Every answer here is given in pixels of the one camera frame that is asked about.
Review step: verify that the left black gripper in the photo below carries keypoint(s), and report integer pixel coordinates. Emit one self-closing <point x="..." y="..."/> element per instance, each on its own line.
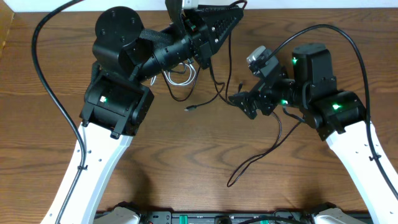
<point x="207" y="31"/>

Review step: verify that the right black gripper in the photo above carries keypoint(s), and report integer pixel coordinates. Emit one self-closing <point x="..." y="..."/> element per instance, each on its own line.
<point x="247" y="98"/>

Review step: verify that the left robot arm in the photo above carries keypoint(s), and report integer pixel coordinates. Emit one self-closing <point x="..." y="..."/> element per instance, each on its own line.
<point x="117" y="101"/>

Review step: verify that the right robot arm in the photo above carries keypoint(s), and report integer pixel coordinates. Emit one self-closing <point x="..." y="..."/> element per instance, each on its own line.
<point x="338" y="116"/>

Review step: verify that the cardboard box edge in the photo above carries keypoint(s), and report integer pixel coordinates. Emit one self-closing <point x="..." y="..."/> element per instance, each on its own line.
<point x="6" y="18"/>

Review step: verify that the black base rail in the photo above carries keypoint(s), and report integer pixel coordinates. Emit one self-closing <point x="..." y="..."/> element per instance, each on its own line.
<point x="323" y="214"/>

